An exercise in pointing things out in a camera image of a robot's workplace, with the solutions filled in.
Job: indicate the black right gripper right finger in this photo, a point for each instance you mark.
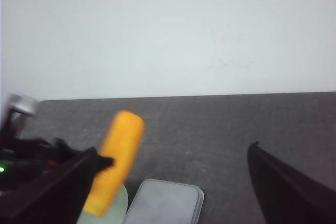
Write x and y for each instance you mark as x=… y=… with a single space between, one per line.
x=286 y=195

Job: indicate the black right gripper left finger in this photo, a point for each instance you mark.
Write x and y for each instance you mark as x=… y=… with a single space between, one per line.
x=57 y=197

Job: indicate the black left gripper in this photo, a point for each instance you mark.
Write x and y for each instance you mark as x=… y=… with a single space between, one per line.
x=22 y=161

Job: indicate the yellow corn cob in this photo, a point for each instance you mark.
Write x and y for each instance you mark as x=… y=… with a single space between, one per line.
x=121 y=143

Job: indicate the green round plate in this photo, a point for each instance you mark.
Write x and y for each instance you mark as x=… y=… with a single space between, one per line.
x=115 y=214

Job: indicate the silver digital kitchen scale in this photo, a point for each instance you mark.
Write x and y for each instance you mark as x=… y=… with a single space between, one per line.
x=159 y=201

